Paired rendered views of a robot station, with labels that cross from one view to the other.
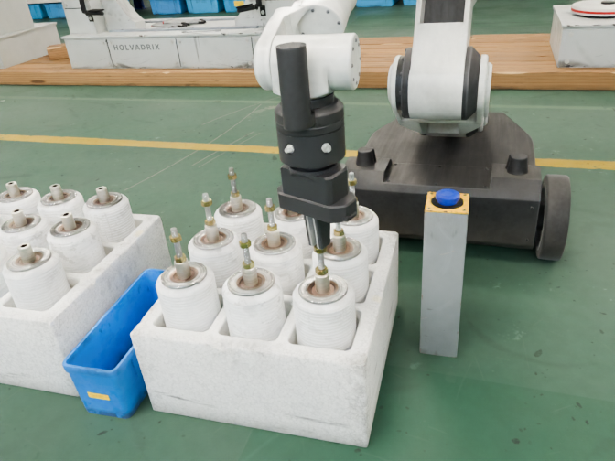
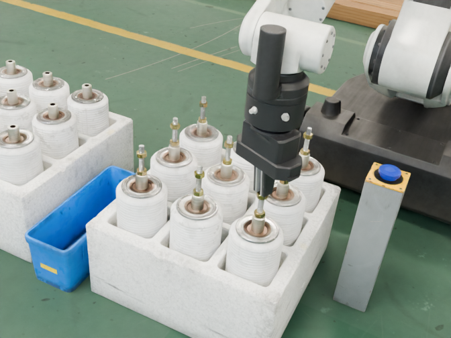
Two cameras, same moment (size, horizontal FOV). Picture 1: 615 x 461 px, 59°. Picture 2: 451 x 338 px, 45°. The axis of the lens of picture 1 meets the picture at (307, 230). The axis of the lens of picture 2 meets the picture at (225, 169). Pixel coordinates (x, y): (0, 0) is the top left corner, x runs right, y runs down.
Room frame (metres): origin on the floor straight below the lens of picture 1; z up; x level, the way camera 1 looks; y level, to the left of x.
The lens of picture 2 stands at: (-0.05, -0.02, 0.85)
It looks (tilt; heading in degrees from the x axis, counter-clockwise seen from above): 34 degrees down; 5
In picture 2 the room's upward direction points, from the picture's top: 5 degrees clockwise
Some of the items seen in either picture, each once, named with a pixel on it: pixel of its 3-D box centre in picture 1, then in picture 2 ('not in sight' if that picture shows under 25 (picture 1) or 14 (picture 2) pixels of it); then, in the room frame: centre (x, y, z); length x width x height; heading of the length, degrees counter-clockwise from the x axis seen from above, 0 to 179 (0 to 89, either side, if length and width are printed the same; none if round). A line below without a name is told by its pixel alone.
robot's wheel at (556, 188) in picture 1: (552, 217); not in sight; (1.08, -0.57, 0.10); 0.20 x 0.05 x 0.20; 160
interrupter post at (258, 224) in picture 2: (322, 282); (258, 223); (0.67, -0.02, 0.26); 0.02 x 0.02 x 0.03
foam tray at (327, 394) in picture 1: (283, 315); (219, 237); (0.82, 0.06, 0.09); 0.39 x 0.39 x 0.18; 72
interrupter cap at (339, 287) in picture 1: (322, 289); (257, 229); (0.67, -0.02, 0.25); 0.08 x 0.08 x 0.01
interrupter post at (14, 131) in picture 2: (26, 253); (13, 133); (0.84, 0.50, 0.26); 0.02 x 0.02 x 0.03
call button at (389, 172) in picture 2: (447, 198); (388, 174); (0.80, -0.24, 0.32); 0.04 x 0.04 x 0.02
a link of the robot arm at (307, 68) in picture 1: (310, 85); (284, 61); (0.66, -0.02, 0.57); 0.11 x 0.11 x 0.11; 72
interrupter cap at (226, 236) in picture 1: (213, 239); (174, 157); (0.86, 0.17, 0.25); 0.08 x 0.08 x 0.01
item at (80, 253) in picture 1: (83, 265); (58, 150); (0.95, 0.47, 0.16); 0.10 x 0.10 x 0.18
